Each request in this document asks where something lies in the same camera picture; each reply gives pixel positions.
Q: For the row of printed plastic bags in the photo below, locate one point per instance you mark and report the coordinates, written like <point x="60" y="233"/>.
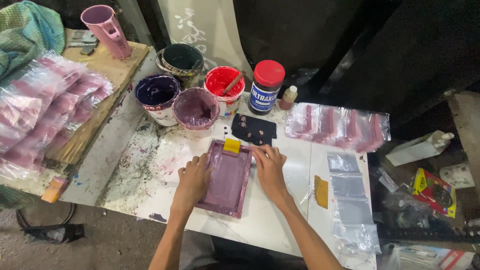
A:
<point x="337" y="125"/>

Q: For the purple paint bucket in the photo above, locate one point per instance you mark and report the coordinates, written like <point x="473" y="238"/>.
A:
<point x="157" y="98"/>

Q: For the orange sponge block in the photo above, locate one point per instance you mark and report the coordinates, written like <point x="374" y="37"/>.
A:
<point x="54" y="189"/>

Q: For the green checked cloth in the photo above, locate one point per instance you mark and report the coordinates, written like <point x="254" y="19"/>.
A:
<point x="26" y="35"/>

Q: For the yellow sponge piece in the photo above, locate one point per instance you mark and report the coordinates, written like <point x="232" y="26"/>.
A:
<point x="321" y="192"/>

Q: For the black plastic scrap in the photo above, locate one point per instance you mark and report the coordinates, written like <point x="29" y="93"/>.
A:
<point x="56" y="233"/>

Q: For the black jar red lid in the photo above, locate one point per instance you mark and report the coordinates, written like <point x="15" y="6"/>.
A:
<point x="265" y="88"/>

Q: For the wooden stirring stick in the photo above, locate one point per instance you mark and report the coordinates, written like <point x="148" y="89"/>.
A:
<point x="234" y="82"/>

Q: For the strip of clear plastic bags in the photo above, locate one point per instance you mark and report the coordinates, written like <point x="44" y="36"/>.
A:
<point x="350" y="202"/>

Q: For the person's right fingers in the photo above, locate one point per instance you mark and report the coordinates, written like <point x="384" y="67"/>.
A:
<point x="266" y="155"/>

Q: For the pink screen printing frame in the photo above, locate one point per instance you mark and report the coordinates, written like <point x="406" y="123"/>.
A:
<point x="227" y="180"/>

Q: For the small brown liquid bottle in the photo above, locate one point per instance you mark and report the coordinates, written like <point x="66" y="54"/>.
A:
<point x="288" y="98"/>

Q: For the grey metal tool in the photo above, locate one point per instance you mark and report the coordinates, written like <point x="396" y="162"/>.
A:
<point x="83" y="41"/>

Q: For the dark floral cloth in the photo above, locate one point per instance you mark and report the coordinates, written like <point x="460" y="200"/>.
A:
<point x="253" y="129"/>

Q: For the white plastic bottle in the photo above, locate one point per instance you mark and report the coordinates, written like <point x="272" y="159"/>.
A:
<point x="418" y="148"/>

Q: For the person's striped clothing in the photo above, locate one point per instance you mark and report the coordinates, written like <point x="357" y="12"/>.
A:
<point x="197" y="251"/>

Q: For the red yellow packet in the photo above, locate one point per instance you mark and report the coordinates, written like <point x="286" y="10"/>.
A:
<point x="435" y="191"/>

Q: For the pile of printed plastic bags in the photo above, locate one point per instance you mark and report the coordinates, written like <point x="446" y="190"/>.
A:
<point x="45" y="108"/>

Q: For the wooden board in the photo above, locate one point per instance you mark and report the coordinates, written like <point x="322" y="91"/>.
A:
<point x="101" y="97"/>

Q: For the yellow squeegee block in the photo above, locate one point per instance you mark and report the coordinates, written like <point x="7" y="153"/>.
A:
<point x="232" y="145"/>

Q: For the dark green paint bucket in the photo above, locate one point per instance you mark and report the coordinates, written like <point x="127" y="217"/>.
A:
<point x="182" y="62"/>

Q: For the mauve paint bucket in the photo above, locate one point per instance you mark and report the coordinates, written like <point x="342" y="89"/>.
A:
<point x="195" y="108"/>

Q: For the pink plastic mug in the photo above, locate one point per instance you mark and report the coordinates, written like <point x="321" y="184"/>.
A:
<point x="107" y="28"/>

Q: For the red paint bucket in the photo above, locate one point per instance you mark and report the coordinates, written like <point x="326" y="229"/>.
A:
<point x="224" y="92"/>

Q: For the person's left hand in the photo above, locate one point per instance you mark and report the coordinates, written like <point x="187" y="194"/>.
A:
<point x="193" y="180"/>

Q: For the person's right hand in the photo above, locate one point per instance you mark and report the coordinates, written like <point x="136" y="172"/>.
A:
<point x="270" y="170"/>

